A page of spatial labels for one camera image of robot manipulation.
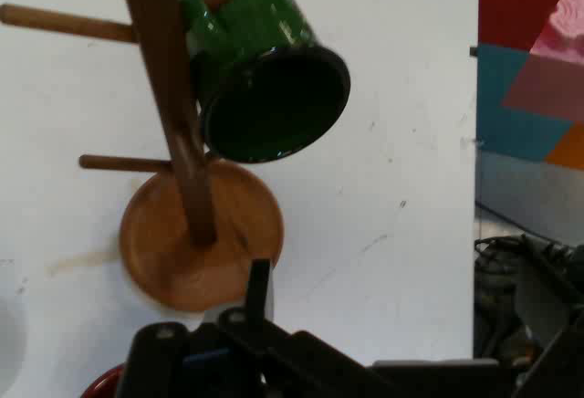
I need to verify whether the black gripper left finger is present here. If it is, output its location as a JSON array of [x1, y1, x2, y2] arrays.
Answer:
[[116, 258, 380, 398]]

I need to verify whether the red foam block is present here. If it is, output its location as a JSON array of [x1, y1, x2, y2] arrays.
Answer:
[[477, 0, 574, 52]]

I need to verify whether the red bowl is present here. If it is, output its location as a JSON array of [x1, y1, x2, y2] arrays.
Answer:
[[80, 363, 128, 398]]

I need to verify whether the wooden mug tree stand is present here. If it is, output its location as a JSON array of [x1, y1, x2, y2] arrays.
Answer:
[[0, 0, 285, 312]]

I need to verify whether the pink foam block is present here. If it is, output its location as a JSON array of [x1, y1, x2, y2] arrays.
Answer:
[[531, 0, 584, 70]]

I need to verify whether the green enamel mug black rim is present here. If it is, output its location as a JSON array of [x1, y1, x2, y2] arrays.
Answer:
[[176, 0, 351, 164]]

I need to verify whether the black cable tangle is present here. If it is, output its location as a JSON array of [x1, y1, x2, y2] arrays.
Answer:
[[473, 232, 584, 362]]

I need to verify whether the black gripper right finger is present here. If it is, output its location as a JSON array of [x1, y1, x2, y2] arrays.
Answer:
[[513, 309, 584, 398]]

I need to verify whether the teal pink orange panel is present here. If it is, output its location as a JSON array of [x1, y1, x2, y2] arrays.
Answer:
[[476, 43, 584, 171]]

